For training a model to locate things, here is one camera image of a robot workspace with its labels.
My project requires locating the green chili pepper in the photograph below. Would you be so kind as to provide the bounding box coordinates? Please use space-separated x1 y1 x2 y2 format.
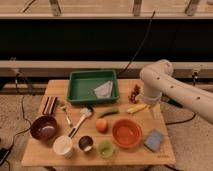
98 108 119 119

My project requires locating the red grape bunch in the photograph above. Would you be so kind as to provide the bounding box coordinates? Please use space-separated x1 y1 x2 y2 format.
128 84 140 104

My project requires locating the white dish brush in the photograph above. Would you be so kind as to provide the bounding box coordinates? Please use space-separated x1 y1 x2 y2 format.
69 107 93 138

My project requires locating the white paper cup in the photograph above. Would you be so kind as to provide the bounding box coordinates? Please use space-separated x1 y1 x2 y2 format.
53 135 73 158

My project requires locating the black power adapter left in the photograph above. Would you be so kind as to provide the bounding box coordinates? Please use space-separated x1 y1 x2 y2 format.
0 148 9 166

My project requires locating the black cable left floor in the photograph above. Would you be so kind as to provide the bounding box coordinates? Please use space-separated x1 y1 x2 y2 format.
12 73 35 148

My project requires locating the blue black device right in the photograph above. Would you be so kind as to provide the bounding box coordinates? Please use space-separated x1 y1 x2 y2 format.
162 96 183 108

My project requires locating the small green cup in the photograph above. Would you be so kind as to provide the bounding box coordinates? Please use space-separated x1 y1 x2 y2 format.
98 140 115 159

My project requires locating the blue sponge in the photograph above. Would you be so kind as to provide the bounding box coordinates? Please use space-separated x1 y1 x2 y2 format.
144 129 164 152

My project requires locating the black cable to wall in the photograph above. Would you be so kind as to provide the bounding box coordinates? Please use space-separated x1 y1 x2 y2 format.
117 10 157 77

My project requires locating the green plastic tray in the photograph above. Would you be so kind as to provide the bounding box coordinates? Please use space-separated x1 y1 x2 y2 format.
67 70 119 105

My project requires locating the orange fruit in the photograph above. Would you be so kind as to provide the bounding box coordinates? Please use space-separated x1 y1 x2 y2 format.
96 119 108 133

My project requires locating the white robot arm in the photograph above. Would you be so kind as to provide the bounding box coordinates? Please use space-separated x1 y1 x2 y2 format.
140 59 213 124

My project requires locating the small dark metal cup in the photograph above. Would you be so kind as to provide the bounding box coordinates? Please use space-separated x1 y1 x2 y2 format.
78 136 93 152

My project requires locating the dark red bowl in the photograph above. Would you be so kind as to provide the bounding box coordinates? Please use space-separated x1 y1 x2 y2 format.
30 116 57 141

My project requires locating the white crumpled cloth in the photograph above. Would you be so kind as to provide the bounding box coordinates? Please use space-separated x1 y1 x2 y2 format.
94 81 113 98

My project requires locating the orange bowl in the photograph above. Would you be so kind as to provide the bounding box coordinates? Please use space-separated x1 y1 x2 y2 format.
112 119 142 149

